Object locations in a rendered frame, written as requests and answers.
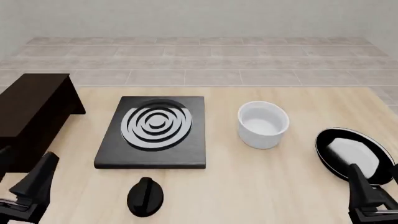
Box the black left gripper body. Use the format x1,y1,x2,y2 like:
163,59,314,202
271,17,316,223
0,197,48,224

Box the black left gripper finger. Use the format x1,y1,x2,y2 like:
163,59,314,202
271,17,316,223
9,151,60,204

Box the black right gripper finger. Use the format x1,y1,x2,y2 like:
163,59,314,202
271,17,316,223
347,163,390,209

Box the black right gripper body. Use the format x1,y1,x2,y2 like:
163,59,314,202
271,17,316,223
348,202,398,224

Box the dark brown wooden cabinet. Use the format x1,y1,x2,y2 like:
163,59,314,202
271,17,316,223
0,73,86,175

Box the white bowl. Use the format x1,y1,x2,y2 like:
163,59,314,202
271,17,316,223
238,100,290,150

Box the black plate with white centre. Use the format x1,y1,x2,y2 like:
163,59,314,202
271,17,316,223
315,127,398,187

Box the round black stove knob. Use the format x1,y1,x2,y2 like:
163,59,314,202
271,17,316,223
126,176,165,218

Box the flat black stove plate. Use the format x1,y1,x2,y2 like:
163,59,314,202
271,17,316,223
93,95,208,170

